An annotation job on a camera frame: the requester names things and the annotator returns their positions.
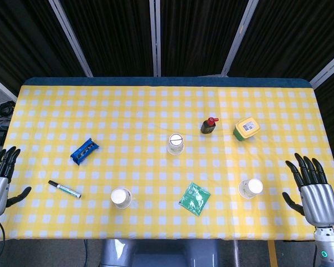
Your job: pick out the grey robot torso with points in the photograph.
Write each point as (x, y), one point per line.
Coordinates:
(156, 258)

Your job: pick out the white partition post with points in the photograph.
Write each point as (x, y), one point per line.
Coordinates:
(70, 37)
(240, 36)
(328, 68)
(1, 86)
(155, 37)

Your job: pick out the green foil sachet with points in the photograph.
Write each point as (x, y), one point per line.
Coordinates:
(195, 198)

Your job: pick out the yellow white checkered tablecloth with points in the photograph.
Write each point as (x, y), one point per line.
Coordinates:
(156, 169)

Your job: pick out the green tub yellow lid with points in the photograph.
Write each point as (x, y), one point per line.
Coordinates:
(246, 129)

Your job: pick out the black ink bottle red cap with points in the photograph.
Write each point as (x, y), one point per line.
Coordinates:
(208, 127)

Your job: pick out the white paper cup floral print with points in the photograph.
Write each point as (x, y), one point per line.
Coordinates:
(252, 188)
(120, 198)

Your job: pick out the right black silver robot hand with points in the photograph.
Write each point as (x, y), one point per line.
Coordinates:
(318, 203)

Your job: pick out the blue snack packet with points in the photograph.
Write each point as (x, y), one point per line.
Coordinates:
(83, 152)

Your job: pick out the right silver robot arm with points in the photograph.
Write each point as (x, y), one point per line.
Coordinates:
(329, 247)

